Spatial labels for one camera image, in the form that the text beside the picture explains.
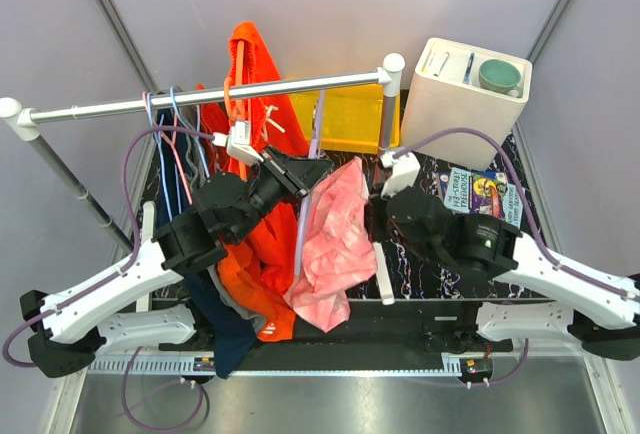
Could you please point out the teal ceramic cup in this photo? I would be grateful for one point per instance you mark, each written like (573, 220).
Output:
(501, 77)

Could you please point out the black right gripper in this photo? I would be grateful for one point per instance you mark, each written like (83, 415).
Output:
(373, 212)

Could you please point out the navy blue garment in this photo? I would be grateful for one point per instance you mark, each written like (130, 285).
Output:
(220, 324)

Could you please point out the grey garment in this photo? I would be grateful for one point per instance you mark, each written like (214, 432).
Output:
(195, 154)

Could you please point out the silver clothes rack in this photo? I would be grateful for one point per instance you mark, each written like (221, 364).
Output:
(210, 94)

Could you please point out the pink patterned shorts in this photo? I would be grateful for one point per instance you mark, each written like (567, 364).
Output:
(337, 254)

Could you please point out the orange garment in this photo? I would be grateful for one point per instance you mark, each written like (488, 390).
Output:
(259, 271)

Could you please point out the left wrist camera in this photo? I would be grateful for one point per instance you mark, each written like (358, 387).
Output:
(237, 143)

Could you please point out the yellow plastic crate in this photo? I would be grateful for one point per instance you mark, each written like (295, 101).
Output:
(351, 118)

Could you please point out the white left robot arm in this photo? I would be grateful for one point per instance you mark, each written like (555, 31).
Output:
(72, 328)

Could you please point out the pink clothes hanger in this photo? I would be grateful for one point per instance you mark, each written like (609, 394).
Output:
(171, 148)

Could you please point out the black marble table mat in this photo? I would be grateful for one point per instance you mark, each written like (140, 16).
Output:
(411, 277)

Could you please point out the blue pen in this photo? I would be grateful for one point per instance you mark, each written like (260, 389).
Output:
(467, 74)

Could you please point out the treehouse children's book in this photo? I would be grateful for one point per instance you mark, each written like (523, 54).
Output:
(490, 193)

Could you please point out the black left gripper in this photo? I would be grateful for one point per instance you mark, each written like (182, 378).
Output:
(294, 174)

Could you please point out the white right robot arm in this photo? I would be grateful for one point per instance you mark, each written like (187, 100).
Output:
(595, 311)

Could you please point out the white pen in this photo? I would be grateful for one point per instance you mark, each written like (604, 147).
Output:
(442, 63)

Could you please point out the white storage box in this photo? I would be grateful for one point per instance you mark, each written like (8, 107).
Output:
(435, 104)

